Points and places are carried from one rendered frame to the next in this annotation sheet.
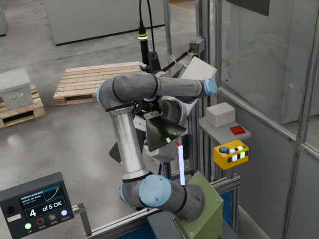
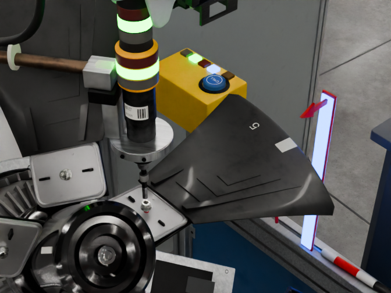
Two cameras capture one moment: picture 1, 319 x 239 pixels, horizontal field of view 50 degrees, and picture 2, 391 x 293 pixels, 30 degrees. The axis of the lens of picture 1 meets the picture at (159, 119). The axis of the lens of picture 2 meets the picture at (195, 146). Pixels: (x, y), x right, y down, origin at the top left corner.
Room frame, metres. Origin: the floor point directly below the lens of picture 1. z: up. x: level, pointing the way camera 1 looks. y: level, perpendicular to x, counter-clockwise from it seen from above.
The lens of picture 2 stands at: (1.86, 0.64, 1.81)
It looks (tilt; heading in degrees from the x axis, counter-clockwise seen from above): 40 degrees down; 248
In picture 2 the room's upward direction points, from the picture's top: straight up
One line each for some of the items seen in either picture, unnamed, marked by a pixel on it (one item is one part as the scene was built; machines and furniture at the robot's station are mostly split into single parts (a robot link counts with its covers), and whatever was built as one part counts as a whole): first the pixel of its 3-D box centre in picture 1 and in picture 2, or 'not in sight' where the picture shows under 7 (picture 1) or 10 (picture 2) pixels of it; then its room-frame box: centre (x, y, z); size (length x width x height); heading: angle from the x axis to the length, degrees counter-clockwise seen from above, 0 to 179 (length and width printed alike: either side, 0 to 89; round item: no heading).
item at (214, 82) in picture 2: (223, 149); (214, 83); (1.44, -0.32, 1.08); 0.04 x 0.04 x 0.02
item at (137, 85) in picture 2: not in sight; (138, 73); (1.68, 0.04, 1.39); 0.04 x 0.04 x 0.01
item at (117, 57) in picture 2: not in sight; (137, 52); (1.68, 0.04, 1.41); 0.04 x 0.04 x 0.01
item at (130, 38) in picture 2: not in sight; (135, 30); (1.68, 0.04, 1.44); 0.03 x 0.03 x 0.01
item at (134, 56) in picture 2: not in sight; (137, 63); (1.68, 0.04, 1.40); 0.04 x 0.04 x 0.05
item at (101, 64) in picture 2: not in sight; (105, 70); (1.71, 0.02, 1.39); 0.02 x 0.02 x 0.02; 56
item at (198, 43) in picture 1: (197, 45); not in sight; (2.20, -0.31, 1.39); 0.10 x 0.07 x 0.09; 147
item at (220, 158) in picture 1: (230, 155); (196, 96); (1.45, -0.37, 1.02); 0.16 x 0.10 x 0.11; 112
